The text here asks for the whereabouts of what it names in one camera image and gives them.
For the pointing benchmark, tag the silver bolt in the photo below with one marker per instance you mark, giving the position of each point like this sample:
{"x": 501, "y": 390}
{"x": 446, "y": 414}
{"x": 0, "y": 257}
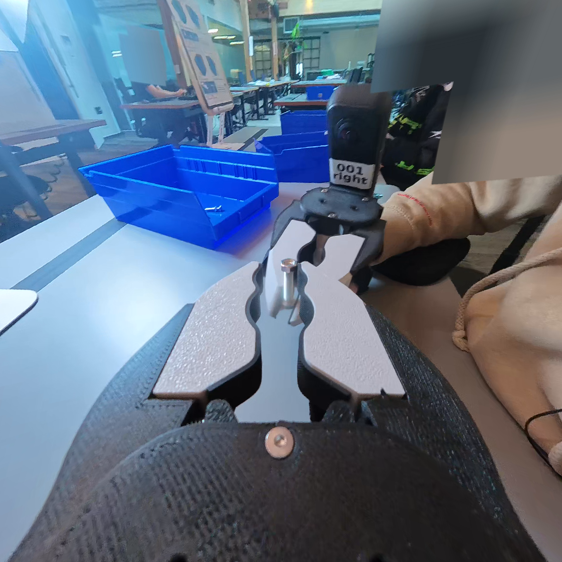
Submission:
{"x": 289, "y": 281}

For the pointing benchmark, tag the black chair armrest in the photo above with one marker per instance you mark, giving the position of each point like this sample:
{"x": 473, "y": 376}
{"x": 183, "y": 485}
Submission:
{"x": 421, "y": 263}

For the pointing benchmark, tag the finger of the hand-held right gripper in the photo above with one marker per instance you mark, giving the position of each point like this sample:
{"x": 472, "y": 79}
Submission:
{"x": 299, "y": 241}
{"x": 344, "y": 255}

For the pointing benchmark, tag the person's right forearm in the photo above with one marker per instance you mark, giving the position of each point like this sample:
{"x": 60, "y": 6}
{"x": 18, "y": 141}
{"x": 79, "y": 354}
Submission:
{"x": 474, "y": 215}

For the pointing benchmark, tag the person's beige hoodie torso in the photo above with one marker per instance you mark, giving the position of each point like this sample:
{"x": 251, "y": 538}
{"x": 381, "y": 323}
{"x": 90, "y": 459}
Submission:
{"x": 518, "y": 351}

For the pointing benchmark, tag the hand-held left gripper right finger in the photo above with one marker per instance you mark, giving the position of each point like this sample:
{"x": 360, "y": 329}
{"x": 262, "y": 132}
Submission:
{"x": 347, "y": 347}

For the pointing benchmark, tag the cardboard sign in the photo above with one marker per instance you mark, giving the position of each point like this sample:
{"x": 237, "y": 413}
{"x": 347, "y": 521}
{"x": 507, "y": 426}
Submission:
{"x": 198, "y": 53}

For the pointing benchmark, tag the blue plastic bin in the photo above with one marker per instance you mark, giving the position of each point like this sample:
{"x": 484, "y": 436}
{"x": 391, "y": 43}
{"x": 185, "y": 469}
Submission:
{"x": 176, "y": 189}
{"x": 320, "y": 92}
{"x": 294, "y": 158}
{"x": 306, "y": 121}

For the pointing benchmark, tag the wooden desk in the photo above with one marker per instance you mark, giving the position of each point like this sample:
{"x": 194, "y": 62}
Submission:
{"x": 53, "y": 132}
{"x": 167, "y": 105}

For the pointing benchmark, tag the cluster of bolts with nuts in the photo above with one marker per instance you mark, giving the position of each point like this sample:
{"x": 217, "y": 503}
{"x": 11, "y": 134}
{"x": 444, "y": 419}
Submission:
{"x": 212, "y": 208}

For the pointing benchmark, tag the white tablet stand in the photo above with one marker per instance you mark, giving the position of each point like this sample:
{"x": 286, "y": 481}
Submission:
{"x": 13, "y": 309}

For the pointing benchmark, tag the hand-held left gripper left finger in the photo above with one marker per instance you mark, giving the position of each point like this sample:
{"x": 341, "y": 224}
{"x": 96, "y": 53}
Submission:
{"x": 211, "y": 347}

